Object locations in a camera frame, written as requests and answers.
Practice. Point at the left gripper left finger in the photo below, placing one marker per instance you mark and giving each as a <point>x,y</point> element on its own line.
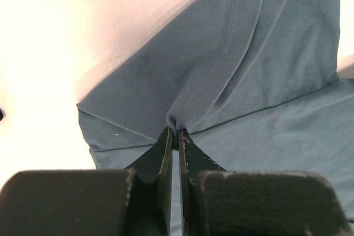
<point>135,200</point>

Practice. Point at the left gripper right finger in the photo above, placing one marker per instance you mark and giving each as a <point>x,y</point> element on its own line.
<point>215,201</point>

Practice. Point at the teal blue t-shirt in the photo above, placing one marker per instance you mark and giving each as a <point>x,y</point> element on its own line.
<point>254,82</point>

